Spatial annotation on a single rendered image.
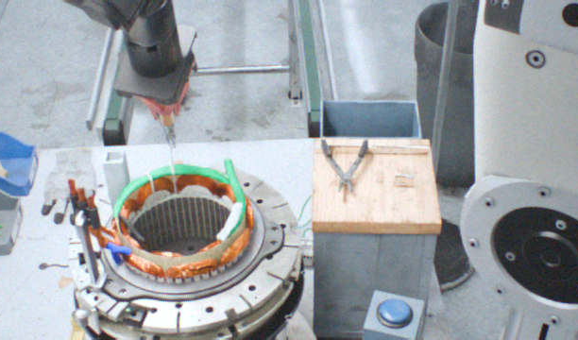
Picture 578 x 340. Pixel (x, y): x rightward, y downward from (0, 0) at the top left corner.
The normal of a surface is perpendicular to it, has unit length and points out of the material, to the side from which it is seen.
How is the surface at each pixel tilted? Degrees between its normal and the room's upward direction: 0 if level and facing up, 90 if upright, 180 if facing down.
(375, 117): 90
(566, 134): 109
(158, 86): 20
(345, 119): 90
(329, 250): 90
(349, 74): 0
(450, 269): 0
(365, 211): 0
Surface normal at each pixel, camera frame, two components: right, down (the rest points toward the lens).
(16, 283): -0.02, -0.77
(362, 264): -0.04, 0.64
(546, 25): -0.57, 0.54
